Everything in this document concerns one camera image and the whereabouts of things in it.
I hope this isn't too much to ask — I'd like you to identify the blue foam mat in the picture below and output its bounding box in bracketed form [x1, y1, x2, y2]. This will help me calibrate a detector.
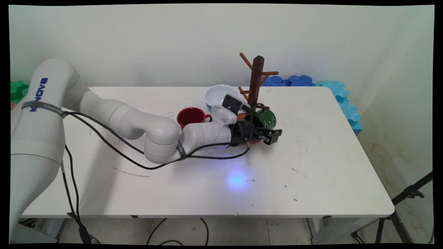
[288, 75, 316, 87]
[261, 75, 288, 87]

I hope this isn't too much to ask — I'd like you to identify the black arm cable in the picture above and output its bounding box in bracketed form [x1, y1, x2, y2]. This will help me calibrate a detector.
[61, 111, 251, 243]

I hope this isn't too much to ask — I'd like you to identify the brown wooden mug tree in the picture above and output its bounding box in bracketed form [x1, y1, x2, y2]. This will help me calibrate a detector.
[237, 53, 279, 144]

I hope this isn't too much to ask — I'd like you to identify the black tripod stand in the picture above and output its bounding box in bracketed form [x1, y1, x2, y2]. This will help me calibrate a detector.
[351, 171, 433, 244]

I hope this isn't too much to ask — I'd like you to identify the red mug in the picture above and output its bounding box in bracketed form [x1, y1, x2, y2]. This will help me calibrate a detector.
[177, 107, 213, 130]

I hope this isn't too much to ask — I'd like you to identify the light blue bowl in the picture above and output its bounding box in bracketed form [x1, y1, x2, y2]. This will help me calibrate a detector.
[204, 84, 243, 110]

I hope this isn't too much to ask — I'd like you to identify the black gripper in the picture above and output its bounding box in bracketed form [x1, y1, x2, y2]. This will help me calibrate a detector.
[229, 119, 283, 148]

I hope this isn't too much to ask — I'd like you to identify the cyan foam mat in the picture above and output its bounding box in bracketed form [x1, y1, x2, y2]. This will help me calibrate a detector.
[316, 80, 363, 136]

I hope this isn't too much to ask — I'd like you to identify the dark green mug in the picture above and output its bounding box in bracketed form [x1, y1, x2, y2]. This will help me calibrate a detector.
[244, 103, 277, 130]

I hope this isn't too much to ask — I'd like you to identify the green foam mat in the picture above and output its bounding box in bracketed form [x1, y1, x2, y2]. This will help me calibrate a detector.
[10, 81, 30, 103]

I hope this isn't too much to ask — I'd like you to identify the black floor cable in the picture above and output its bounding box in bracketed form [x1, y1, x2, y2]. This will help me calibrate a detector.
[147, 218, 209, 246]

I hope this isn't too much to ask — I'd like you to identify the grey printed strap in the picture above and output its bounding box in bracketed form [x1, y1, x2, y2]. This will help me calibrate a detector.
[21, 100, 69, 119]

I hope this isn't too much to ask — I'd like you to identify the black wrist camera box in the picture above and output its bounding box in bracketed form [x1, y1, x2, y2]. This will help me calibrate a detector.
[221, 94, 247, 115]

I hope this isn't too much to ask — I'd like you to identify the grey forearm strap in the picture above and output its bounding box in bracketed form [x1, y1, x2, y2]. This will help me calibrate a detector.
[177, 141, 188, 162]

